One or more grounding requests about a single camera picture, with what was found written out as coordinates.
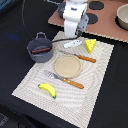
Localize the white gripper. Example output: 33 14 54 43
64 19 88 37

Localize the white toy fish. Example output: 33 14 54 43
64 40 82 48

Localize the brown toy sausage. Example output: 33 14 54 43
31 47 51 54

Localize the grey toy pot with handles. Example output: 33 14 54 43
27 32 53 63

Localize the yellow toy banana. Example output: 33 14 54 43
38 83 56 99

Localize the dark grey toy saucepan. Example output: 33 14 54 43
58 2 66 18

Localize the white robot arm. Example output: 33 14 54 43
63 0 89 37

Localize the yellow toy cheese wedge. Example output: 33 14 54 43
85 39 96 53

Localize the brown toy stove board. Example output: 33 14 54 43
48 0 128 43

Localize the round wooden plate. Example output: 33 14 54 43
55 55 82 78

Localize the beige bowl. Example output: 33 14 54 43
117 4 128 30

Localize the woven beige placemat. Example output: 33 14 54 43
12 41 114 128

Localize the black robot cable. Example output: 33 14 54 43
21 0 81 44

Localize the wooden handled knife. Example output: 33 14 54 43
59 50 96 63

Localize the wooden handled fork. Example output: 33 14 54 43
44 70 84 89

